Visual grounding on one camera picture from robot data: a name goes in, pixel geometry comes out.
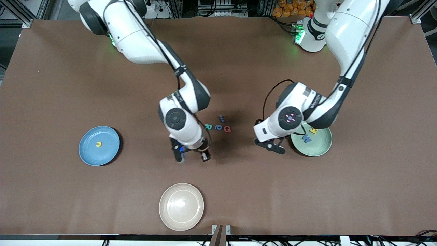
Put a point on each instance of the blue foam letter M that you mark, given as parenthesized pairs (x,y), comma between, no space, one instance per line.
(306,138)

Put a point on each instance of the red foam letter Q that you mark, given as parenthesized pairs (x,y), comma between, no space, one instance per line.
(225,128)

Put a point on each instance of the yellow foam letter H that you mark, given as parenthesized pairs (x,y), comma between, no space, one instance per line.
(313,131)

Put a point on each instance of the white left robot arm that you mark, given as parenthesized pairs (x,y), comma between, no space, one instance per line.
(348,27)

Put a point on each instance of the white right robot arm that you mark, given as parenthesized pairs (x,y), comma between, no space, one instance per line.
(136,37)

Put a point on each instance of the green foam letter R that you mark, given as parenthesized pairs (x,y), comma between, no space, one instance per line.
(206,127)

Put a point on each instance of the dark blue small foam letter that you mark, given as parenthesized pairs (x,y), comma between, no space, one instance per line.
(222,118)

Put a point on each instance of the green plate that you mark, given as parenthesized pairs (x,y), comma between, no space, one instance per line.
(321,145)

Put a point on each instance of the beige plate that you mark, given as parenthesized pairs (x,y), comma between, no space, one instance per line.
(181,207)

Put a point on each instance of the blue plate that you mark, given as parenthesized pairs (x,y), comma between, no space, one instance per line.
(92,153)

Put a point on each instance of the orange snack bags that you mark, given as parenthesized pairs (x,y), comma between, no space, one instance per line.
(286,10)

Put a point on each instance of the black electronics box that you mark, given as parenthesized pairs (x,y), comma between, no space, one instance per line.
(222,7)

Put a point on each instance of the white power strip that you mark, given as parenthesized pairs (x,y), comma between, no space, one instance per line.
(153,5)

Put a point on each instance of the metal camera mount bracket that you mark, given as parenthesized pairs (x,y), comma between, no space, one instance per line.
(221,235)

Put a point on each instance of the aluminium frame with bracket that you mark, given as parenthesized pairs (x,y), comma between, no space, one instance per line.
(416,19)
(27,22)

